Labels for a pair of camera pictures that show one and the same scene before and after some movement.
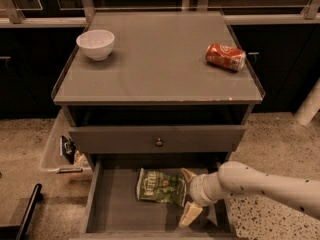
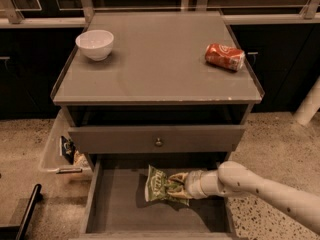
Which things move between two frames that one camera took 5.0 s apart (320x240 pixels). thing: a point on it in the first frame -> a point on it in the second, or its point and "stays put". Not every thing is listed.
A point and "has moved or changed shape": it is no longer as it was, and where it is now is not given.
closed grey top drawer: (157, 139) stays put
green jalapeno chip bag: (154, 186) has moved or changed shape
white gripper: (197, 189) -> (192, 184)
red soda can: (224, 56) stays put
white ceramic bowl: (97, 44) stays put
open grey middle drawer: (114, 211) stays put
